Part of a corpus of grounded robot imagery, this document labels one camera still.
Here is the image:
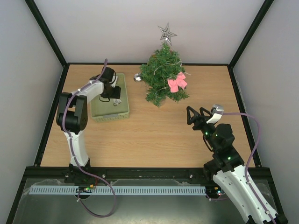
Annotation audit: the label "green plastic basket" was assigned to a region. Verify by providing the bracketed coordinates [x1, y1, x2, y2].
[90, 73, 130, 122]

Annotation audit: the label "silver ball ornament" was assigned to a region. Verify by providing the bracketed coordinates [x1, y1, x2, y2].
[133, 73, 142, 82]

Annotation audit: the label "pink ornaments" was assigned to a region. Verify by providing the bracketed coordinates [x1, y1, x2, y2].
[167, 72, 187, 93]

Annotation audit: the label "small green christmas tree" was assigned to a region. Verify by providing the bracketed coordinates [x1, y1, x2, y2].
[140, 43, 189, 107]

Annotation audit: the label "silver star ornament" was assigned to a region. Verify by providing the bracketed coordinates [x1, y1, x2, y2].
[158, 23, 178, 45]

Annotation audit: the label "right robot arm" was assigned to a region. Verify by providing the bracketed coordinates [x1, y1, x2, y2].
[186, 105, 288, 224]

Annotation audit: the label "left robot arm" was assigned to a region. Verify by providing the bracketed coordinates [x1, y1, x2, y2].
[56, 66, 121, 179]

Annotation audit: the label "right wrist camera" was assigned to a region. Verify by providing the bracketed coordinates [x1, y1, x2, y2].
[206, 104, 224, 124]

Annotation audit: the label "purple loop cable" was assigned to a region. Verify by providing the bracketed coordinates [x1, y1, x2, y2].
[76, 179, 117, 217]

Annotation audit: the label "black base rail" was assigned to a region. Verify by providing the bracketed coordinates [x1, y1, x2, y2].
[23, 166, 271, 185]

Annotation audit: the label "white slotted cable duct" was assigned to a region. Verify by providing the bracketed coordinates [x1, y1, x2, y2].
[28, 185, 206, 196]

